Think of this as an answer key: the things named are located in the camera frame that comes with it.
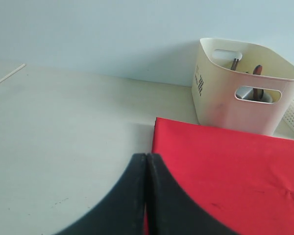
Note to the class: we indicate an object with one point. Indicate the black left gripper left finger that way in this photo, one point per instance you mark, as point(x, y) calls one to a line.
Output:
point(122, 210)

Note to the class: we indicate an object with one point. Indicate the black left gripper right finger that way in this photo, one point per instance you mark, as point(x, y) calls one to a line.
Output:
point(192, 195)

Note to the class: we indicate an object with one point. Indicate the stainless steel cup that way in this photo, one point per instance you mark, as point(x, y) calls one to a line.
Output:
point(245, 93)

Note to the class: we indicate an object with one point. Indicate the red tablecloth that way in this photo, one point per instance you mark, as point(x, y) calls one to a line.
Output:
point(265, 165)

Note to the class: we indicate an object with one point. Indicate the cream plastic tub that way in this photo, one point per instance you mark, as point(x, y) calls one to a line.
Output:
point(214, 86)

